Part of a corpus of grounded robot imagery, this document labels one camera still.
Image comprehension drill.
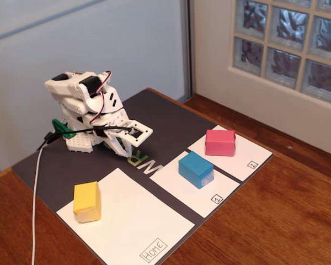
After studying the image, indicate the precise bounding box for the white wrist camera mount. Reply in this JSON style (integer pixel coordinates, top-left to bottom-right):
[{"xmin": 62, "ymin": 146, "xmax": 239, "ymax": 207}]
[{"xmin": 103, "ymin": 119, "xmax": 154, "ymax": 147}]

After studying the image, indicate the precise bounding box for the grey metal door frame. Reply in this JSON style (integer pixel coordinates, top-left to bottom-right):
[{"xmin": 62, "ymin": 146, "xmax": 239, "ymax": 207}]
[{"xmin": 180, "ymin": 0, "xmax": 195, "ymax": 102}]

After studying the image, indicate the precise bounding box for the white cable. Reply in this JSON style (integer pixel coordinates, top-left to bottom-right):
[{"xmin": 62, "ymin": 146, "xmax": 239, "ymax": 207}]
[{"xmin": 31, "ymin": 142, "xmax": 48, "ymax": 265}]

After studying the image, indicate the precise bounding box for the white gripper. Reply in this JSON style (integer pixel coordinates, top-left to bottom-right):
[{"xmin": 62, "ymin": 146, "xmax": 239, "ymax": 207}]
[{"xmin": 93, "ymin": 86, "xmax": 134, "ymax": 159}]

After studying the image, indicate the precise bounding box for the white sheet marked one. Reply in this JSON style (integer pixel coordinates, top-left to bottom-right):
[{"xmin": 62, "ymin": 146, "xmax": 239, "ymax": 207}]
[{"xmin": 149, "ymin": 151, "xmax": 241, "ymax": 219}]

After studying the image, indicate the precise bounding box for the glass block window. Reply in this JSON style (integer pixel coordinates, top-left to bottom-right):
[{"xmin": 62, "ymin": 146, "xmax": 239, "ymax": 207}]
[{"xmin": 227, "ymin": 0, "xmax": 331, "ymax": 108}]

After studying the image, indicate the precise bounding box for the green table clamp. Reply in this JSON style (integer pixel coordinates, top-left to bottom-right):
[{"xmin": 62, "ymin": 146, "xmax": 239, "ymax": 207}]
[{"xmin": 51, "ymin": 118, "xmax": 77, "ymax": 140}]

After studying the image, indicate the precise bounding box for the dark grey base mat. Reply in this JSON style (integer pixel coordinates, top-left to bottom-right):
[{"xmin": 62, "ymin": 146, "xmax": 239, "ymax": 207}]
[{"xmin": 11, "ymin": 87, "xmax": 274, "ymax": 265}]

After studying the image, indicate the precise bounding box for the white sheet marked home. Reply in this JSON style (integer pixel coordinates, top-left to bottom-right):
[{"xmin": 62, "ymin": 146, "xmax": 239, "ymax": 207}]
[{"xmin": 56, "ymin": 167, "xmax": 196, "ymax": 265}]

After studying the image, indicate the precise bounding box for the white sheet marked two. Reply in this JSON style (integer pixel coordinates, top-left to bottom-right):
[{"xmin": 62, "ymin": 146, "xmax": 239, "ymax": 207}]
[{"xmin": 187, "ymin": 124, "xmax": 274, "ymax": 182}]

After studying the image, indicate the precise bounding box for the pink paper box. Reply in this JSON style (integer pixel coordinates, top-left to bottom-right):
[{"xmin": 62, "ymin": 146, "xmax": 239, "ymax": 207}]
[{"xmin": 205, "ymin": 129, "xmax": 237, "ymax": 157}]

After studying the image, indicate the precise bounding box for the red black servo wire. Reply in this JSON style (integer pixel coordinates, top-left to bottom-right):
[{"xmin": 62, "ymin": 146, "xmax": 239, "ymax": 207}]
[{"xmin": 89, "ymin": 71, "xmax": 113, "ymax": 125}]

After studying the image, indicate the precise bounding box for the black camera cable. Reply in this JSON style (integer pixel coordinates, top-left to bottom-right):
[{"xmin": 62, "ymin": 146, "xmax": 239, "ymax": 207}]
[{"xmin": 36, "ymin": 125, "xmax": 135, "ymax": 151}]

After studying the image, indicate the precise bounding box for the blue paper box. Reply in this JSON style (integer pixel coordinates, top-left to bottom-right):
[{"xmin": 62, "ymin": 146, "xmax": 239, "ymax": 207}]
[{"xmin": 178, "ymin": 150, "xmax": 215, "ymax": 190}]

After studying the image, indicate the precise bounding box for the yellow paper box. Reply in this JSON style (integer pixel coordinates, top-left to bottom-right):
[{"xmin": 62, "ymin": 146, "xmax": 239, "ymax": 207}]
[{"xmin": 73, "ymin": 181, "xmax": 102, "ymax": 224}]

